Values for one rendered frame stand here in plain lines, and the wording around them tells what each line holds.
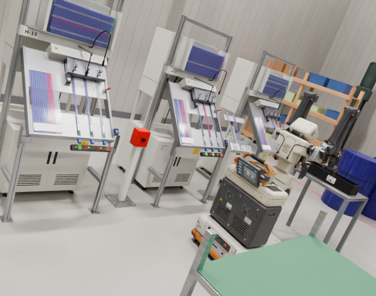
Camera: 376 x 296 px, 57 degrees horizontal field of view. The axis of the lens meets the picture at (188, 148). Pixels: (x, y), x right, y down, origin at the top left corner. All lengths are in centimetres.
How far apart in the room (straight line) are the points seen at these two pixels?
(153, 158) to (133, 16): 315
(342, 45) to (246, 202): 847
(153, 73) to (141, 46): 255
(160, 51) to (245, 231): 210
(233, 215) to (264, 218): 29
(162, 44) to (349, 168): 360
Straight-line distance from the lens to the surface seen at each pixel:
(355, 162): 597
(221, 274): 130
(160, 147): 372
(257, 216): 287
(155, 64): 390
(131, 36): 629
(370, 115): 1021
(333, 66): 1087
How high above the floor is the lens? 165
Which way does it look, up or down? 16 degrees down
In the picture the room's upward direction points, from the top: 20 degrees clockwise
